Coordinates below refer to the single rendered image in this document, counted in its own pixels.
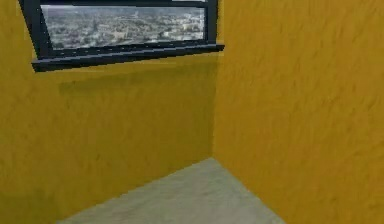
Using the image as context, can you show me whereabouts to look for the black framed window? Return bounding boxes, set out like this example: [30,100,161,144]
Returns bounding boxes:
[18,0,226,73]

